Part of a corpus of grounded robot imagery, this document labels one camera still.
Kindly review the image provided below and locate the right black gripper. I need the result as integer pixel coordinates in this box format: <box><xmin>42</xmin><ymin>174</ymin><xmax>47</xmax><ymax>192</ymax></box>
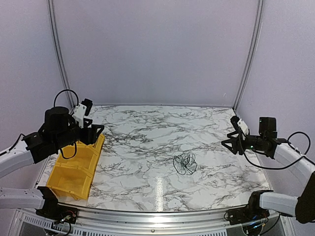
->
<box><xmin>221</xmin><ymin>130</ymin><xmax>265</xmax><ymax>155</ymax></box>

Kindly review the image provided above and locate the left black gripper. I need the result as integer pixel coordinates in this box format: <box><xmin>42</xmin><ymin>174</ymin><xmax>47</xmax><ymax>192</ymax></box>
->
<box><xmin>53</xmin><ymin>118</ymin><xmax>104</xmax><ymax>150</ymax></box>

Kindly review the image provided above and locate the black wire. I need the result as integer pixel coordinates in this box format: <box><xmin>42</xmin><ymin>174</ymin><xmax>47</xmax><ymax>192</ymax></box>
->
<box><xmin>172</xmin><ymin>153</ymin><xmax>198</xmax><ymax>176</ymax></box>

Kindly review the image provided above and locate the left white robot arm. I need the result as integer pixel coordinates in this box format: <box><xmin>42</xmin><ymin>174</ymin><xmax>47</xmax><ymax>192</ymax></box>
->
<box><xmin>0</xmin><ymin>106</ymin><xmax>104</xmax><ymax>219</ymax></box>

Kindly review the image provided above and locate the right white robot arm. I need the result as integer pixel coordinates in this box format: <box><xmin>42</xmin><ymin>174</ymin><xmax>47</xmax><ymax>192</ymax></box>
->
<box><xmin>221</xmin><ymin>116</ymin><xmax>315</xmax><ymax>224</ymax></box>

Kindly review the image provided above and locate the yellow bin far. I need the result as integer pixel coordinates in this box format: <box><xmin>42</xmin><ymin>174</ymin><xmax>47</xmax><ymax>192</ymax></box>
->
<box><xmin>62</xmin><ymin>133</ymin><xmax>105</xmax><ymax>159</ymax></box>

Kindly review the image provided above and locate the yellow bin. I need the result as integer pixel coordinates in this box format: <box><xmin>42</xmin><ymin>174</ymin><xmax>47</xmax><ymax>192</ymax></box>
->
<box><xmin>56</xmin><ymin>145</ymin><xmax>100</xmax><ymax>174</ymax></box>
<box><xmin>62</xmin><ymin>133</ymin><xmax>105</xmax><ymax>159</ymax></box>
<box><xmin>46</xmin><ymin>165</ymin><xmax>94</xmax><ymax>200</ymax></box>

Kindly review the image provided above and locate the yellow bin middle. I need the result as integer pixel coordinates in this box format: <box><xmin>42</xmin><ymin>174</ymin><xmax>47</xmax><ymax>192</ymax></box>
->
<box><xmin>56</xmin><ymin>145</ymin><xmax>100</xmax><ymax>174</ymax></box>

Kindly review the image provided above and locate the yellow bin near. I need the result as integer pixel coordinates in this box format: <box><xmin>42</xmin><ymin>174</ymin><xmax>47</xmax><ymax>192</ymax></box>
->
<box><xmin>46</xmin><ymin>165</ymin><xmax>94</xmax><ymax>200</ymax></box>

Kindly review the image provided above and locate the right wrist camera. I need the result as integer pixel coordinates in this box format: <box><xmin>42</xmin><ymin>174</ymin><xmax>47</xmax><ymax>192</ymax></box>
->
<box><xmin>230</xmin><ymin>116</ymin><xmax>250</xmax><ymax>135</ymax></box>

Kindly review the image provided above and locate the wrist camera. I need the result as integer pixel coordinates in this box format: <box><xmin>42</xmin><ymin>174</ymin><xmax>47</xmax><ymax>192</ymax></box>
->
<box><xmin>230</xmin><ymin>116</ymin><xmax>250</xmax><ymax>135</ymax></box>
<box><xmin>71</xmin><ymin>98</ymin><xmax>93</xmax><ymax>128</ymax></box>

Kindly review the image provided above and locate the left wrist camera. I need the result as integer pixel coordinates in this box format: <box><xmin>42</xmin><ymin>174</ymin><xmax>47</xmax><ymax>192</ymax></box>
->
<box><xmin>71</xmin><ymin>98</ymin><xmax>93</xmax><ymax>128</ymax></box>

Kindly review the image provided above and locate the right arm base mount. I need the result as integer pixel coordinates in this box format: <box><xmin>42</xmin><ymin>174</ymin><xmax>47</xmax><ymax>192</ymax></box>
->
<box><xmin>223</xmin><ymin>206</ymin><xmax>270</xmax><ymax>236</ymax></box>

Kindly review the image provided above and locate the front aluminium rail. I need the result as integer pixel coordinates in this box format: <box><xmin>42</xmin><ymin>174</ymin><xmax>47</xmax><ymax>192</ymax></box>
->
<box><xmin>8</xmin><ymin>206</ymin><xmax>295</xmax><ymax>236</ymax></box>

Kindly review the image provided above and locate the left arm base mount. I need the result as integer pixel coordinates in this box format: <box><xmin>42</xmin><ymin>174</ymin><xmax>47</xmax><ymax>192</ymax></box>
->
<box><xmin>35</xmin><ymin>205</ymin><xmax>78</xmax><ymax>236</ymax></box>

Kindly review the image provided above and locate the right aluminium frame post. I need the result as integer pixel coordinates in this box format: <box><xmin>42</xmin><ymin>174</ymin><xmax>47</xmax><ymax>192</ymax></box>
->
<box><xmin>233</xmin><ymin>0</ymin><xmax>265</xmax><ymax>112</ymax></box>

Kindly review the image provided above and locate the aluminium frame post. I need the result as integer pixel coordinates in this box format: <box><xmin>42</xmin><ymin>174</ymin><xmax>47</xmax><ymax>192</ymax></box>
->
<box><xmin>233</xmin><ymin>0</ymin><xmax>265</xmax><ymax>112</ymax></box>
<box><xmin>47</xmin><ymin>0</ymin><xmax>75</xmax><ymax>109</ymax></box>

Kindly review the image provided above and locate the left aluminium frame post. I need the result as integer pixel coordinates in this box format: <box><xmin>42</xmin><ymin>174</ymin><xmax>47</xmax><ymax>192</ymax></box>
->
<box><xmin>47</xmin><ymin>0</ymin><xmax>75</xmax><ymax>109</ymax></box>

